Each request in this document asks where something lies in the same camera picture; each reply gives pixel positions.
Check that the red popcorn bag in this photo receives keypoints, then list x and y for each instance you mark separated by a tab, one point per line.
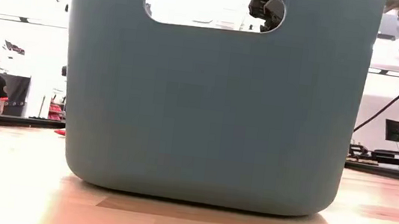
61	132

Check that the blue-grey plastic basket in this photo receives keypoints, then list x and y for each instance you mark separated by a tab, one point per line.
214	110

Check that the black computer monitor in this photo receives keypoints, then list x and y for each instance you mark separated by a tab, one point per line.
395	130

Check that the black background desk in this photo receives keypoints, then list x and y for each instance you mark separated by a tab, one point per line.
390	158

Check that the red background item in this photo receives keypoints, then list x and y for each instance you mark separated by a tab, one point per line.
55	112

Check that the black cloth-covered stand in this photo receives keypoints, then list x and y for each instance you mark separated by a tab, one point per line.
17	93

